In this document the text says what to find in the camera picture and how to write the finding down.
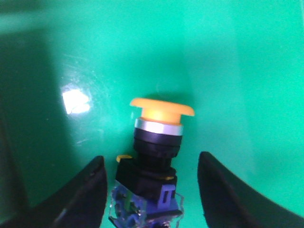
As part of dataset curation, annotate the yellow mushroom push button switch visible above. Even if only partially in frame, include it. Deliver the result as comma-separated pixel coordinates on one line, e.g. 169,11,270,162
109,98,195,228

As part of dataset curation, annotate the green plastic tray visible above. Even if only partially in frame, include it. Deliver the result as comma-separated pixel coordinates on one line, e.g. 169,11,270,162
0,0,304,228

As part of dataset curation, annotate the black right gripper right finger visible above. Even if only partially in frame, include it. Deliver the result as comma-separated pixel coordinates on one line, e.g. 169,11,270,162
197,152,304,228

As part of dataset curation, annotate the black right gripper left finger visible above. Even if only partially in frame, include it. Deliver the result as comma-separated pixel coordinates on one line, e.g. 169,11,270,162
0,156,107,228

